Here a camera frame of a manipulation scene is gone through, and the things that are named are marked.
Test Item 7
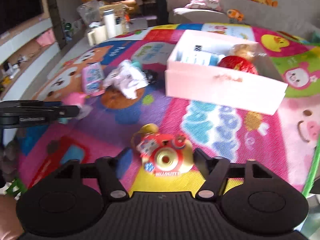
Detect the red yellow toy camera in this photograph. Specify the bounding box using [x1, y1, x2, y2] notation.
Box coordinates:
[131, 124, 194, 177]

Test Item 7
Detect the pink teal squishy toy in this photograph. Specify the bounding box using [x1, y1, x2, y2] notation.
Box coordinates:
[61, 92, 86, 120]

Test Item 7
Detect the colourful cartoon blanket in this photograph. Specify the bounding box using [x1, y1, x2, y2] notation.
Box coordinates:
[18, 23, 319, 194]

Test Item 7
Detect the white tv cabinet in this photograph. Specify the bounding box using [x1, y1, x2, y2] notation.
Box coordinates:
[1, 18, 60, 101]

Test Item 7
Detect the white pink cardboard box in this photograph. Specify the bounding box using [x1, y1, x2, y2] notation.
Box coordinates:
[165, 30, 288, 115]

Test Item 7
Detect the red ball toy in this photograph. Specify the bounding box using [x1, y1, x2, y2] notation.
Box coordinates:
[217, 55, 258, 75]

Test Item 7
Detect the cream lidded mug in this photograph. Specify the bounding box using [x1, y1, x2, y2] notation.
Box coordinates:
[87, 25, 108, 46]

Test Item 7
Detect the small black toy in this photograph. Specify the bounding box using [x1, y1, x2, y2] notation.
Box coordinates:
[143, 69, 158, 85]

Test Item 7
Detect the black television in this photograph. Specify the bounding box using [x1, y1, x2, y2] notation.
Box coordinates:
[0, 0, 43, 34]

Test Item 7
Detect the clear plastic bag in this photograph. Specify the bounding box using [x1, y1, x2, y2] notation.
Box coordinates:
[76, 0, 104, 27]

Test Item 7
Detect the tall white thermos bottle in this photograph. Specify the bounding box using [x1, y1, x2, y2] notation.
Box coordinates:
[103, 9, 116, 38]

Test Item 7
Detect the small white bottle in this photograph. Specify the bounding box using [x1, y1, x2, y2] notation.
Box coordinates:
[115, 23, 123, 36]

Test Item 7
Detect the patterned gift bag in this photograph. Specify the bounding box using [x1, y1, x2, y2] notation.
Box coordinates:
[99, 3, 128, 34]

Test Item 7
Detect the orange clownfish plush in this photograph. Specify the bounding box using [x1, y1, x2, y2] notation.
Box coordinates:
[227, 9, 244, 22]

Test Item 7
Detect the pink baby clothes pile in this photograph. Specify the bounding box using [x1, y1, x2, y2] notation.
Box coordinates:
[185, 0, 221, 11]

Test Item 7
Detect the beige sofa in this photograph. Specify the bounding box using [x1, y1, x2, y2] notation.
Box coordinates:
[165, 0, 319, 40]

